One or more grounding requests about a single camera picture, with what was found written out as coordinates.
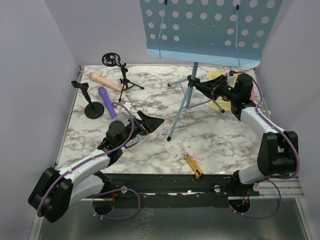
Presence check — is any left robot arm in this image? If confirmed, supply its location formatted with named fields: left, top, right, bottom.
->
left=27, top=111, right=165, bottom=223

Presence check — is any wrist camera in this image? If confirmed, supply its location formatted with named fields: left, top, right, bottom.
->
left=225, top=70, right=238, bottom=86
left=111, top=102, right=133, bottom=126

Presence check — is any yellow sheet music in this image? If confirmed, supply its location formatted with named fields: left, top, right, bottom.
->
left=208, top=70, right=231, bottom=112

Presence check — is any yellow utility knife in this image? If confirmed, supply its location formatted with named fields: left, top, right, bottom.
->
left=183, top=152, right=203, bottom=180

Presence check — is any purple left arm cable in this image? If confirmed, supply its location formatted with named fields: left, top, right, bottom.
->
left=36, top=101, right=141, bottom=221

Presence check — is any purple microphone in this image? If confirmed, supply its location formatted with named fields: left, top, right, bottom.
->
left=98, top=86, right=117, bottom=119

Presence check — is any light blue music stand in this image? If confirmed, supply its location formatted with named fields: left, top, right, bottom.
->
left=139, top=0, right=285, bottom=142

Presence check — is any clear plastic screw box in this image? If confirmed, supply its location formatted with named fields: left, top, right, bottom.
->
left=111, top=111, right=152, bottom=147

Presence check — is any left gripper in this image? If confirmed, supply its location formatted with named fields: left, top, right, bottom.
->
left=118, top=110, right=164, bottom=149

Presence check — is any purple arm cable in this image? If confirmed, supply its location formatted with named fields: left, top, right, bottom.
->
left=36, top=101, right=141, bottom=221
left=229, top=72, right=301, bottom=220

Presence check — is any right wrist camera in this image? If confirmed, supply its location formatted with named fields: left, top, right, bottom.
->
left=225, top=70, right=238, bottom=86

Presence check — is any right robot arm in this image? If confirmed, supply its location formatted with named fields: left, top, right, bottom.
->
left=194, top=73, right=300, bottom=196

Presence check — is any black round-base mic stand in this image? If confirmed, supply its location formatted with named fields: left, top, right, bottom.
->
left=71, top=80, right=105, bottom=119

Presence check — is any beige microphone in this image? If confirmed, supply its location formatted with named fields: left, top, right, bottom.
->
left=88, top=72, right=122, bottom=92

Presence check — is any pink sheet music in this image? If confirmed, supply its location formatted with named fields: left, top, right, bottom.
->
left=250, top=83, right=256, bottom=102

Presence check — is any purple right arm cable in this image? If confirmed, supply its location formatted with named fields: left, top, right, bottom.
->
left=229, top=72, right=301, bottom=220

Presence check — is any black tripod mic stand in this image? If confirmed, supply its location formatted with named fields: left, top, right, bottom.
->
left=101, top=51, right=145, bottom=103

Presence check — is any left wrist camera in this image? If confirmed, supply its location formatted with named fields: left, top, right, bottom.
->
left=111, top=102, right=133, bottom=126

